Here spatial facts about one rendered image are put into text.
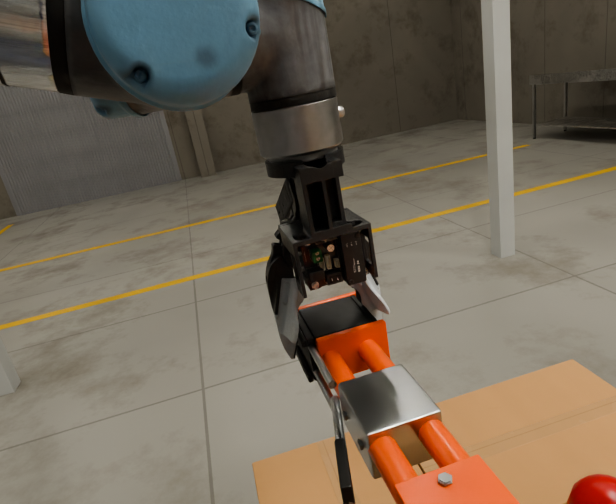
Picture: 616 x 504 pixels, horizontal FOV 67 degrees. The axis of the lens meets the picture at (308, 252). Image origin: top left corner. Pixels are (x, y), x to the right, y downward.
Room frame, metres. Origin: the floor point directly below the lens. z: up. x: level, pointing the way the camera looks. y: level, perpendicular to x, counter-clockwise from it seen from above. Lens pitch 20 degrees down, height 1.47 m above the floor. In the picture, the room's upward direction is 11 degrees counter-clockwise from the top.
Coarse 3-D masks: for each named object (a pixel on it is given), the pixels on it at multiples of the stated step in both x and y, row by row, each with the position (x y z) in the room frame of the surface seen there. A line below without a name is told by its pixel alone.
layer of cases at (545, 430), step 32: (512, 384) 1.10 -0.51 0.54; (544, 384) 1.07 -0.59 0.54; (576, 384) 1.05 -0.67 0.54; (608, 384) 1.03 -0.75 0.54; (448, 416) 1.02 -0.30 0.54; (480, 416) 1.00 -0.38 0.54; (512, 416) 0.98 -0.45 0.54; (544, 416) 0.96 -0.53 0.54; (576, 416) 0.94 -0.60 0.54; (608, 416) 0.92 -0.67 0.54; (320, 448) 0.99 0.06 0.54; (352, 448) 0.97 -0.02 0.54; (480, 448) 0.89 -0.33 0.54; (512, 448) 0.87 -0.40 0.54; (544, 448) 0.86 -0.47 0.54; (576, 448) 0.84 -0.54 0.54; (608, 448) 0.82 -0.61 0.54; (256, 480) 0.92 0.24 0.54; (288, 480) 0.90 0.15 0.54; (320, 480) 0.89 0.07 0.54; (352, 480) 0.87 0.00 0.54; (512, 480) 0.79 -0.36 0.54; (544, 480) 0.77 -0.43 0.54; (576, 480) 0.76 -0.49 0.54
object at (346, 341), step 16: (320, 304) 0.47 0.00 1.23; (336, 304) 0.47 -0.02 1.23; (352, 304) 0.46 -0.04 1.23; (304, 320) 0.44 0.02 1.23; (320, 320) 0.44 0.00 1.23; (336, 320) 0.43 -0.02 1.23; (352, 320) 0.42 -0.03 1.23; (368, 320) 0.42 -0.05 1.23; (320, 336) 0.41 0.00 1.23; (336, 336) 0.40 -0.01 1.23; (352, 336) 0.40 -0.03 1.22; (368, 336) 0.41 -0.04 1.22; (384, 336) 0.41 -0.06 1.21; (320, 352) 0.40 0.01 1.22; (352, 352) 0.40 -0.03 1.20; (352, 368) 0.40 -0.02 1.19; (368, 368) 0.41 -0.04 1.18
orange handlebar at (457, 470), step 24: (336, 360) 0.38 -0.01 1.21; (384, 360) 0.37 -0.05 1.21; (432, 432) 0.27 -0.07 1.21; (384, 456) 0.26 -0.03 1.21; (432, 456) 0.26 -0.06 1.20; (456, 456) 0.24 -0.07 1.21; (384, 480) 0.24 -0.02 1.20; (408, 480) 0.23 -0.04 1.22; (432, 480) 0.22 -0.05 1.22; (456, 480) 0.22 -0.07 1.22; (480, 480) 0.22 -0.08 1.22
